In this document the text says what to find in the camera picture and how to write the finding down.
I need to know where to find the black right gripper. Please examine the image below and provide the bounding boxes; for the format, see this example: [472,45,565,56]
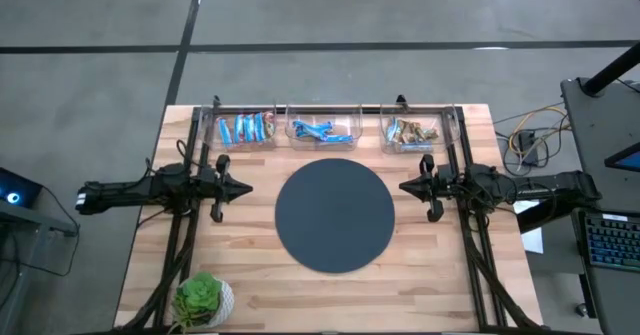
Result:
[398,153,455,224]

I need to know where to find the black power adapter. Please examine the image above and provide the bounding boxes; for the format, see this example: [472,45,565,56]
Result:
[517,129,540,167]

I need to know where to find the white paper sheet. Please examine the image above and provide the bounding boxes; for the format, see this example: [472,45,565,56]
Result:
[511,198,545,255]

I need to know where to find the dark monitor screen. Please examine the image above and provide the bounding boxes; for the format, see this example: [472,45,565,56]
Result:
[603,142,640,174]

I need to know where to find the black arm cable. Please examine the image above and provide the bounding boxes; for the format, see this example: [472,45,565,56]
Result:
[462,172,559,212]
[174,138,204,170]

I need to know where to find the black stand pole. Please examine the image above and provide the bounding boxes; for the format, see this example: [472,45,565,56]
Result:
[581,42,640,98]

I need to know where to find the dark glass side table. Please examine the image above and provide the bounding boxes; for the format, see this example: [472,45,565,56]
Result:
[0,187,81,335]

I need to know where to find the clear plastic bin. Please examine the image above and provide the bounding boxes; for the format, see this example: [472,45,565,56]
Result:
[198,103,279,151]
[284,103,365,152]
[378,102,461,155]

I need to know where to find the backlit computer keyboard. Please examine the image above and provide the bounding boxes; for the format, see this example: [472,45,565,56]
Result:
[582,211,640,272]

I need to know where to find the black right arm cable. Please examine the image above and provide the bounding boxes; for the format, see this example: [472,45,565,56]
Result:
[462,172,559,212]

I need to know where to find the computer with blue light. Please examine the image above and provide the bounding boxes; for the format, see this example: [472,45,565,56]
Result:
[0,167,44,210]

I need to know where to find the grey workstation desk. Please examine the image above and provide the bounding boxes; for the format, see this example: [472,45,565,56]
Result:
[559,77,640,335]

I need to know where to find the black diagonal support beam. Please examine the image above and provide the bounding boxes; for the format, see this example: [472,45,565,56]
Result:
[517,194,591,235]

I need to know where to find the round dark woven placemat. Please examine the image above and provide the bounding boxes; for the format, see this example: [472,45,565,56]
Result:
[274,157,397,275]

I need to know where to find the yellow cables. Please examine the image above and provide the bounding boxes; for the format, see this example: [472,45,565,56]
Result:
[494,102,572,157]

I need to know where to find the succulent in white pot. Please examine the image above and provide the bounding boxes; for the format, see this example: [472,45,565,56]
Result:
[171,270,236,333]

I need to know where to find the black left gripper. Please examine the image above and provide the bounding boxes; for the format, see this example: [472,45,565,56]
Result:
[198,153,254,224]

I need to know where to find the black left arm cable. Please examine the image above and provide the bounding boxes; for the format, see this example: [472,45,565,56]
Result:
[174,138,204,170]

